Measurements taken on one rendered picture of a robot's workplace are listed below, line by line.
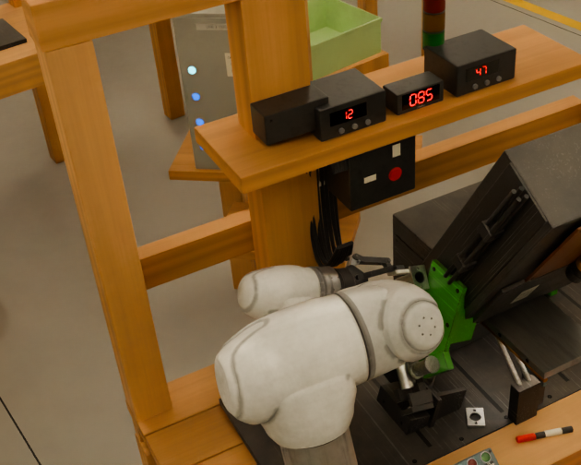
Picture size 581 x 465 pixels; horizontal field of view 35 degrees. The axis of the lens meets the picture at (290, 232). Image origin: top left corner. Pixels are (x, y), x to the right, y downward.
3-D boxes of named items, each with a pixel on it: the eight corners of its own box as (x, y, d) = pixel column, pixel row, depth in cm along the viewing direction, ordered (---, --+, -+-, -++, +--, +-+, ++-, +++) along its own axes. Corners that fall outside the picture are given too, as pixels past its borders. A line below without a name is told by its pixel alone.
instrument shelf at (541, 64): (590, 76, 217) (593, 60, 215) (243, 195, 188) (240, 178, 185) (522, 38, 236) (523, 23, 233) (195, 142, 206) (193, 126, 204)
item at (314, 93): (330, 125, 195) (329, 96, 191) (266, 147, 190) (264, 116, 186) (314, 112, 201) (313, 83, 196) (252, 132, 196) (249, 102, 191)
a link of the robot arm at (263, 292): (292, 262, 194) (294, 325, 194) (228, 267, 185) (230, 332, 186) (323, 264, 185) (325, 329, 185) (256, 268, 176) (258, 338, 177)
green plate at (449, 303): (469, 361, 208) (494, 283, 198) (439, 368, 205) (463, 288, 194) (438, 331, 217) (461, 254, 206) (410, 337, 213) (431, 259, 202)
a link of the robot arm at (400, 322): (396, 261, 142) (315, 289, 138) (451, 267, 125) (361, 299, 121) (418, 342, 143) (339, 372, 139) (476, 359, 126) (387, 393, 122)
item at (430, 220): (529, 318, 240) (541, 210, 220) (432, 362, 230) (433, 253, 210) (486, 280, 253) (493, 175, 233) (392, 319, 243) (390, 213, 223)
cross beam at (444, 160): (581, 130, 258) (585, 101, 252) (141, 292, 215) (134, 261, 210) (569, 123, 261) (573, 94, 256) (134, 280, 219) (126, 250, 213)
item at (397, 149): (416, 189, 211) (417, 132, 202) (351, 213, 206) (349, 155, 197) (387, 165, 220) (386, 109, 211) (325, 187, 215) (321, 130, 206)
